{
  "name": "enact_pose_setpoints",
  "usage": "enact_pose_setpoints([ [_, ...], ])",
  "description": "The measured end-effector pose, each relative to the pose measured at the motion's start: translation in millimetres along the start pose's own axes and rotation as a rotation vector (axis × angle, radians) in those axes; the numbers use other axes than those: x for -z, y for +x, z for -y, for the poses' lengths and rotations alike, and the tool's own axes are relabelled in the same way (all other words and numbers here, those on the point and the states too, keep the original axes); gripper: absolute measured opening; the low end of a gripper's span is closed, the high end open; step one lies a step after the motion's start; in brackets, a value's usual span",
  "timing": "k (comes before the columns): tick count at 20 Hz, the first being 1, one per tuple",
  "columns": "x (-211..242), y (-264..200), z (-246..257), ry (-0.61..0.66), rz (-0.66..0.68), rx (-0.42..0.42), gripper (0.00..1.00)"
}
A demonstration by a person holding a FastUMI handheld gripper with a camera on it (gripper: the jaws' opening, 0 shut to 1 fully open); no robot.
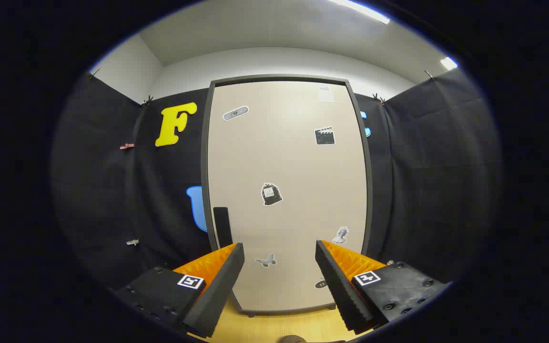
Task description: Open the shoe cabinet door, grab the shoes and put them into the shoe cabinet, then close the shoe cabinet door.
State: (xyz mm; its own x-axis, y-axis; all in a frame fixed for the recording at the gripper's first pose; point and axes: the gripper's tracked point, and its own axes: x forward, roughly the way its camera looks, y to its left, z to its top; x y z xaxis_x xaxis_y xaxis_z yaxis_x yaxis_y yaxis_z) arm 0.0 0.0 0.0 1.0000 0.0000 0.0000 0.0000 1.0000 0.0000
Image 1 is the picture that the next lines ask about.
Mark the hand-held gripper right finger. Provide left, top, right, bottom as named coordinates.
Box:
left=315, top=240, right=450, bottom=333

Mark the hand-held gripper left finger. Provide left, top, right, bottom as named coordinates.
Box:
left=112, top=242, right=245, bottom=339

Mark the grey shoe cabinet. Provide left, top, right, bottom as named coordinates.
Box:
left=201, top=74, right=374, bottom=318

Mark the black backdrop cloth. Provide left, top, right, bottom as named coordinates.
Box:
left=51, top=67, right=501, bottom=291

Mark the long ceiling light strip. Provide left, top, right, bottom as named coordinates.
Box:
left=327, top=0, right=392, bottom=24

